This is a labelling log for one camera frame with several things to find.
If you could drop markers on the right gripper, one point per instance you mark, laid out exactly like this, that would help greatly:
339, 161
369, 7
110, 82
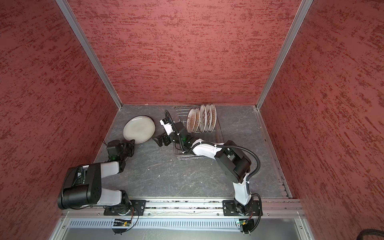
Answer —
165, 136

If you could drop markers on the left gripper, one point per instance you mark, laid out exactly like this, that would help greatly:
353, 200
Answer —
131, 143

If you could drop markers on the plain grey white plate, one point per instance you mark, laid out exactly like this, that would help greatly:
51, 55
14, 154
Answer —
140, 129

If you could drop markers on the small red patterned plate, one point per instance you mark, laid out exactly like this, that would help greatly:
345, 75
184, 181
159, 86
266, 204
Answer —
191, 118

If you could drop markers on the floral white plate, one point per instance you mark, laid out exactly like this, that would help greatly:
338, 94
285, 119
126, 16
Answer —
203, 118

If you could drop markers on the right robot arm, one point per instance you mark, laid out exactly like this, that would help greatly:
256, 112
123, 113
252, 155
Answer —
230, 158

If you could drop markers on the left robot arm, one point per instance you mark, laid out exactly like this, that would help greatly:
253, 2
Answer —
82, 187

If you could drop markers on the left circuit board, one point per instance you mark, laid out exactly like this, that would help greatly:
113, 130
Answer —
122, 223

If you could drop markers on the circuit board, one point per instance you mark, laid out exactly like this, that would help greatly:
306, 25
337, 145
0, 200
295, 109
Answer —
246, 226
122, 223

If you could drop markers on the right circuit board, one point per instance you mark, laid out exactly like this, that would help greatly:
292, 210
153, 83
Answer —
246, 226

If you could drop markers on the wire dish rack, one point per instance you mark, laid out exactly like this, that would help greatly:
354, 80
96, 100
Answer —
215, 137

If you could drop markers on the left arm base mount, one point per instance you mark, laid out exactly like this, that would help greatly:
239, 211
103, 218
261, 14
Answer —
134, 207

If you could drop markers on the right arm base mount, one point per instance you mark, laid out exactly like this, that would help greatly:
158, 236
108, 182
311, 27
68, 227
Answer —
234, 208

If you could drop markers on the left aluminium corner post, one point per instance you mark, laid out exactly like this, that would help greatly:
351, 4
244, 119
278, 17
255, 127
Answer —
81, 36

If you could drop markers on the aluminium corner post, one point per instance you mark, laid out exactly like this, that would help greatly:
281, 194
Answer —
81, 36
291, 35

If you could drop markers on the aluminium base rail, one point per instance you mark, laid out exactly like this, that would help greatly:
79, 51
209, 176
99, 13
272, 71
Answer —
213, 208

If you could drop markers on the right aluminium corner post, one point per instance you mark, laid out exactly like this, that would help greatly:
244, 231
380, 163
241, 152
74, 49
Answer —
291, 35

